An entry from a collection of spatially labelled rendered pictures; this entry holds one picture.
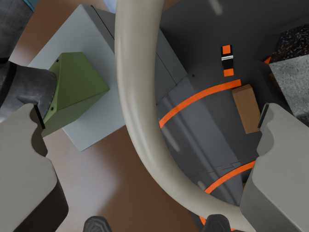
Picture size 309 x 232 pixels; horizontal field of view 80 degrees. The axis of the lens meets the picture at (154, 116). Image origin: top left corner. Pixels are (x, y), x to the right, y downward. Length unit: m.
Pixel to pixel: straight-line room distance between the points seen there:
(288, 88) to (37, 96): 0.80
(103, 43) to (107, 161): 1.54
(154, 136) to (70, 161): 2.22
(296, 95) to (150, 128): 0.72
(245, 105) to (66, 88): 1.09
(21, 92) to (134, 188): 1.72
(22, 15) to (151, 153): 0.40
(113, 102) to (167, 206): 1.58
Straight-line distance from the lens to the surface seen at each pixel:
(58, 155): 2.45
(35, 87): 0.54
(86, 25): 0.69
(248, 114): 1.36
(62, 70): 0.58
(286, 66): 0.81
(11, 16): 0.49
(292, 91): 0.84
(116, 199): 2.32
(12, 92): 0.54
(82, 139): 0.82
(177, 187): 0.22
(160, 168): 0.19
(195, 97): 1.44
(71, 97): 0.53
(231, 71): 1.35
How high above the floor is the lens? 1.41
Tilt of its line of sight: 63 degrees down
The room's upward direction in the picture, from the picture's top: 138 degrees counter-clockwise
